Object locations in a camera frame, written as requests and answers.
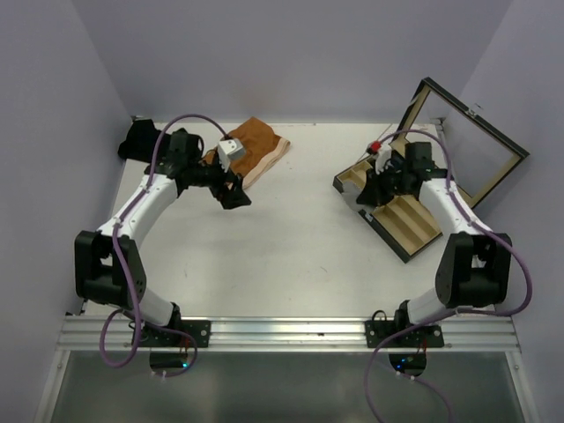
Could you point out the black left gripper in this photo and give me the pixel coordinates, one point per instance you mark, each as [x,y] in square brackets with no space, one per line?
[238,197]

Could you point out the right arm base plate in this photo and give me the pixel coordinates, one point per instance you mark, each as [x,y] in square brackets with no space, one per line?
[403,332]

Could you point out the black beige compartment box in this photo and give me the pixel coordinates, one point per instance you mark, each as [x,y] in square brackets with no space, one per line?
[483,158]

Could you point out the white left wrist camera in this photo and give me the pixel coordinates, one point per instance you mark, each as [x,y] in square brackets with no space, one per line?
[230,150]

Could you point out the grey underwear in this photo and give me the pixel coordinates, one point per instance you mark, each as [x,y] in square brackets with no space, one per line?
[350,194]

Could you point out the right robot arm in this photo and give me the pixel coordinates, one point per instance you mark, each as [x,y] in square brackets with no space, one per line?
[418,167]

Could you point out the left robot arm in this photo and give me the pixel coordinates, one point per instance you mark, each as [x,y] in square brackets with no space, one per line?
[108,266]

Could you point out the black underwear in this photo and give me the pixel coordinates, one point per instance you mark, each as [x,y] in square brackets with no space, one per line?
[139,142]

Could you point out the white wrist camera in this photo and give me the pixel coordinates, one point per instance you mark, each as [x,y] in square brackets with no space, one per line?
[230,150]
[381,153]

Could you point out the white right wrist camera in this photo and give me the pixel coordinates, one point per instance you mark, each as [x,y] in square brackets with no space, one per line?
[381,153]

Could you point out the aluminium front rail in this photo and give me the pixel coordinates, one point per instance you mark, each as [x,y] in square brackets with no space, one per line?
[468,334]

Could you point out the brown underwear cream waistband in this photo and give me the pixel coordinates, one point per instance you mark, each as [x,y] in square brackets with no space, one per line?
[264,148]

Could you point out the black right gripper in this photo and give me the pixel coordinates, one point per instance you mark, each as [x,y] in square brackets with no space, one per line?
[372,193]

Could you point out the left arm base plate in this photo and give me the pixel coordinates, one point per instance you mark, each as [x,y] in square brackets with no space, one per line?
[187,333]

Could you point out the aluminium table edge rail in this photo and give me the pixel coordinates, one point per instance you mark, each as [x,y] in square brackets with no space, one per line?
[472,270]

